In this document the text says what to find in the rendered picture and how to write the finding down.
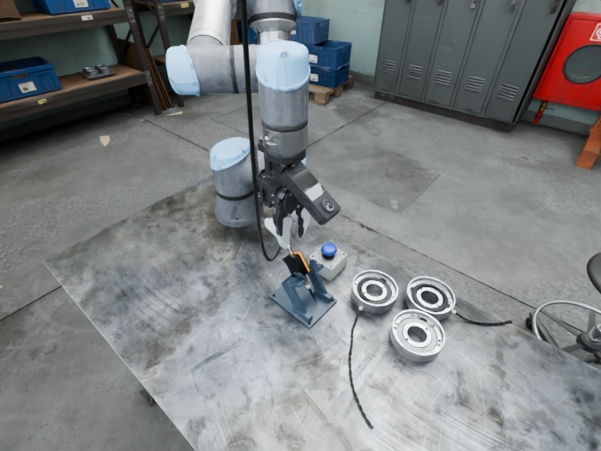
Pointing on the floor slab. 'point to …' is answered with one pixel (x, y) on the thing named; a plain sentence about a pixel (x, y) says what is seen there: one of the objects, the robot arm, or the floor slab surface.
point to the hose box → (573, 66)
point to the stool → (588, 342)
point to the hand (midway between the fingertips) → (295, 239)
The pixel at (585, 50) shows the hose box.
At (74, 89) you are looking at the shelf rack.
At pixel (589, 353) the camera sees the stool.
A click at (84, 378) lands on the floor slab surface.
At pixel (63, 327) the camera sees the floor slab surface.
